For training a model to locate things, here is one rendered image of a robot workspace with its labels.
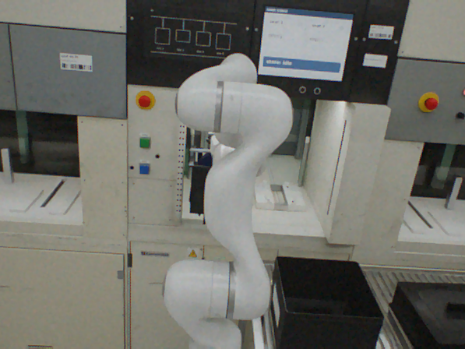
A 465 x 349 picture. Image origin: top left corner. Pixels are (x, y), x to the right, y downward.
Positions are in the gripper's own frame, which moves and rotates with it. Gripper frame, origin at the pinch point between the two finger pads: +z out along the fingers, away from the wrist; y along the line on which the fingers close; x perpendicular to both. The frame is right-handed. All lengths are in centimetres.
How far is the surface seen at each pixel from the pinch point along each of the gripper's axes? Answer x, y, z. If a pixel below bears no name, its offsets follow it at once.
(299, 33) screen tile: 35.7, 20.8, 1.5
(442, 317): -39, 69, -41
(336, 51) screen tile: 31.2, 33.6, 1.5
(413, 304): -39, 62, -35
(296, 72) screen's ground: 23.4, 21.6, 1.5
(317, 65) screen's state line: 26.3, 28.2, 1.5
